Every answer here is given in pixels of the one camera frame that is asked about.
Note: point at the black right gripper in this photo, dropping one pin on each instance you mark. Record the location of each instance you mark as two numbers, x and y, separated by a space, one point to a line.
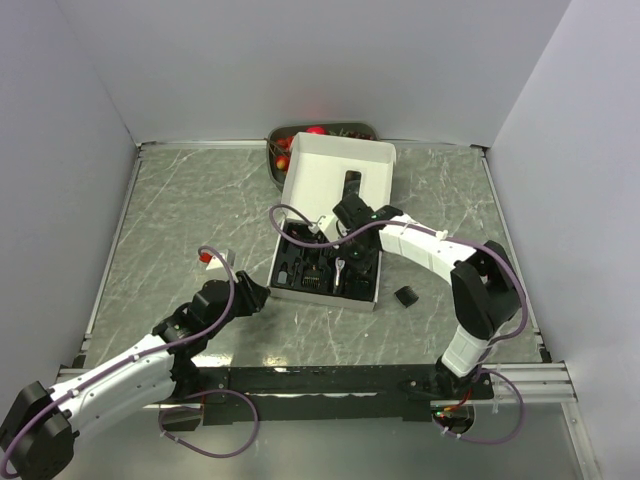
359 266

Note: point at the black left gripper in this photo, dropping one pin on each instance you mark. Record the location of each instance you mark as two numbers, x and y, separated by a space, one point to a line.
253 295

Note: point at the silver hair clipper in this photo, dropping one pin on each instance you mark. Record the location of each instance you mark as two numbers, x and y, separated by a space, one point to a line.
339 266

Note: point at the white hair clipper box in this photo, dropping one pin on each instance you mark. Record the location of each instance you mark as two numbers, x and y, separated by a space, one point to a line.
333 183

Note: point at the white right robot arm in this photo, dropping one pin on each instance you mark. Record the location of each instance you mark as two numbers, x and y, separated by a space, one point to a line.
485 290

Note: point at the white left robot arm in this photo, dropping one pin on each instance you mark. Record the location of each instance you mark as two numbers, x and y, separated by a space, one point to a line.
43 425

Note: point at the red apple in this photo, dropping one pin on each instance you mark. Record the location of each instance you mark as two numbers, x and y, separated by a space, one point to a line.
318 130

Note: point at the red yellow cherry bunch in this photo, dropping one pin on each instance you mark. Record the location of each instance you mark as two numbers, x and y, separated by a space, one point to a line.
282 149

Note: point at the grey fruit tray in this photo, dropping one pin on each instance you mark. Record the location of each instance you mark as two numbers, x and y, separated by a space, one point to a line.
355 130

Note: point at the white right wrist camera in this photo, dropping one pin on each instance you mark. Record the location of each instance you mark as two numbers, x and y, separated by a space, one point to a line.
327 226

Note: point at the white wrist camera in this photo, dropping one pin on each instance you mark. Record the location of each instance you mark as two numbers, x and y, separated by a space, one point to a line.
214 261
327 226

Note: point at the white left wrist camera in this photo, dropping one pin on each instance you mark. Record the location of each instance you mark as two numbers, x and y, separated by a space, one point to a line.
214 261

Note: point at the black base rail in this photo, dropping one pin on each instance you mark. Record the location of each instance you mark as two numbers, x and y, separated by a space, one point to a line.
409 392

